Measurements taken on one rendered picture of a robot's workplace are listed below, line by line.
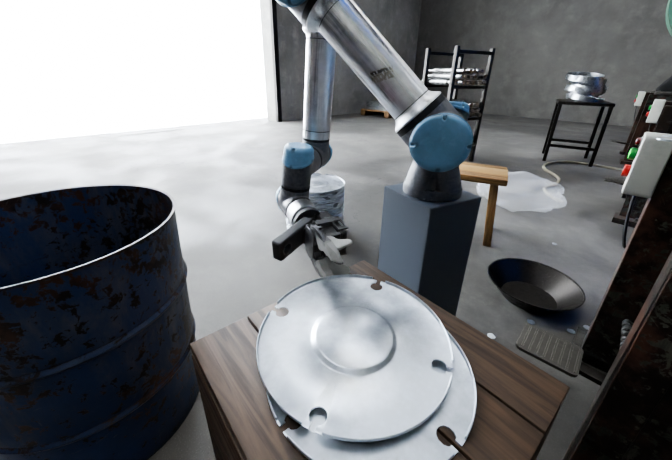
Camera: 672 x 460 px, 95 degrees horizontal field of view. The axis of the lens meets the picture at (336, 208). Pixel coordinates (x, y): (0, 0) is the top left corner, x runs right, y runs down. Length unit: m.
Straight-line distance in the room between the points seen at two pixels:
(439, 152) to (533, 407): 0.42
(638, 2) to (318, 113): 6.86
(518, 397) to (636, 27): 7.07
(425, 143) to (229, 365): 0.50
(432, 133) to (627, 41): 6.81
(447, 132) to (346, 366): 0.43
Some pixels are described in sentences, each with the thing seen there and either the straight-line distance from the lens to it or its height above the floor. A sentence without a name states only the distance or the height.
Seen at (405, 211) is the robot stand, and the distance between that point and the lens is 0.82.
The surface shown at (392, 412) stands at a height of 0.36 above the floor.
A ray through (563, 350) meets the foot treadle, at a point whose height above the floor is 0.16.
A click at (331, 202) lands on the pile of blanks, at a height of 0.19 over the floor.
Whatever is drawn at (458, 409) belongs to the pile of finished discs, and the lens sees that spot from 0.49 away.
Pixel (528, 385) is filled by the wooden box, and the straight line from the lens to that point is 0.55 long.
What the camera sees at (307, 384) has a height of 0.36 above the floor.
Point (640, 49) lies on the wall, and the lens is 7.35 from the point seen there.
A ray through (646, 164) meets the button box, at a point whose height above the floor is 0.57.
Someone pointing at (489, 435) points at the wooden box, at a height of 0.35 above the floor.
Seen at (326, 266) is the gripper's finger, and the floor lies 0.38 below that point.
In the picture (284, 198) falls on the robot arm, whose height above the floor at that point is 0.44.
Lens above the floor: 0.74
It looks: 24 degrees down
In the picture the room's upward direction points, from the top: 1 degrees clockwise
